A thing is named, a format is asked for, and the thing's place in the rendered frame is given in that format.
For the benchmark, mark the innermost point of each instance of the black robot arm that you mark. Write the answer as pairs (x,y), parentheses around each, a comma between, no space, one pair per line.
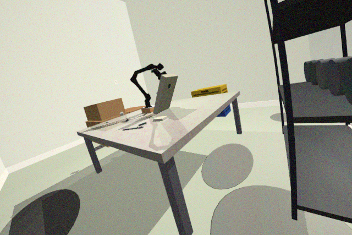
(134,80)

